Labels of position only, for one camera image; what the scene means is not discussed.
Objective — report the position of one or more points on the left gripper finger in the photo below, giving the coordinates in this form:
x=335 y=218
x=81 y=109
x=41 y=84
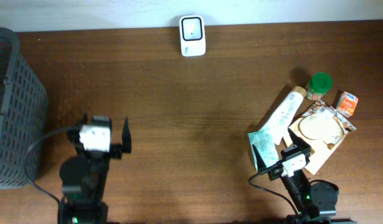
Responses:
x=79 y=124
x=126 y=138

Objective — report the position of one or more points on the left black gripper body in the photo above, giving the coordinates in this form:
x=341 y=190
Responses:
x=116 y=150

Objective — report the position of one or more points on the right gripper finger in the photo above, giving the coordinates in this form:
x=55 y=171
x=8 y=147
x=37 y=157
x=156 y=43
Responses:
x=302 y=145
x=258 y=161

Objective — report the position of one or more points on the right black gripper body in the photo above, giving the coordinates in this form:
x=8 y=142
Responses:
x=275 y=173

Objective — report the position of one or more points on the teal wipes packet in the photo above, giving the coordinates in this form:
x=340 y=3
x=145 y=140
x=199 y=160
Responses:
x=265 y=144

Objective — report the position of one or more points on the beige brown snack bag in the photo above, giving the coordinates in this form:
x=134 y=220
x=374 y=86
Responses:
x=324 y=129

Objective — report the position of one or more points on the white cream tube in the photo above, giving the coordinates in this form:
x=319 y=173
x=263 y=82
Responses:
x=281 y=118

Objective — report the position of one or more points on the small orange white box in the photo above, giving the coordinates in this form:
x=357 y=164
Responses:
x=347 y=104

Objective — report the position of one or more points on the green round item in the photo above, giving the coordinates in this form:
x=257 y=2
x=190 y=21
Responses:
x=318 y=86

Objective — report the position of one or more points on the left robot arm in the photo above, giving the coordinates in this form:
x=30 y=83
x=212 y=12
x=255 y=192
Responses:
x=84 y=176

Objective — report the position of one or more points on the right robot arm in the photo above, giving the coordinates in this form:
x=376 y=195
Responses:
x=313 y=201

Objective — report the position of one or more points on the white barcode scanner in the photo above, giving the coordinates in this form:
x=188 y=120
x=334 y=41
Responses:
x=192 y=36

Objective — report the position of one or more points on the grey plastic mesh basket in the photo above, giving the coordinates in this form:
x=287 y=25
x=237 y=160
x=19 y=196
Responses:
x=23 y=109

